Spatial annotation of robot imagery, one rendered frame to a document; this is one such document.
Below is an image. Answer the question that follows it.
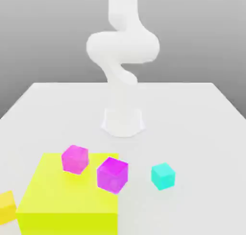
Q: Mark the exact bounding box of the small purple cube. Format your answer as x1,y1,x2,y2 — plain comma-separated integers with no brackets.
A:
96,156,129,195

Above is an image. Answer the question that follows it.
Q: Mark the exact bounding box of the small pink cube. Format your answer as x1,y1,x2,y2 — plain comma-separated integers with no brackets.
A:
61,144,90,176

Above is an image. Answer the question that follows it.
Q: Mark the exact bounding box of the small cyan cube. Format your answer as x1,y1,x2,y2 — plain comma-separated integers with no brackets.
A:
150,162,176,191

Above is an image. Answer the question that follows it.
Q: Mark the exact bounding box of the small yellow cube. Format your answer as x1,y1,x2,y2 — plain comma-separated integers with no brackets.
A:
0,190,17,225

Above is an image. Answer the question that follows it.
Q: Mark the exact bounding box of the large yellow box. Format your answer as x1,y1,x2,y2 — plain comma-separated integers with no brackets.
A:
15,153,120,235

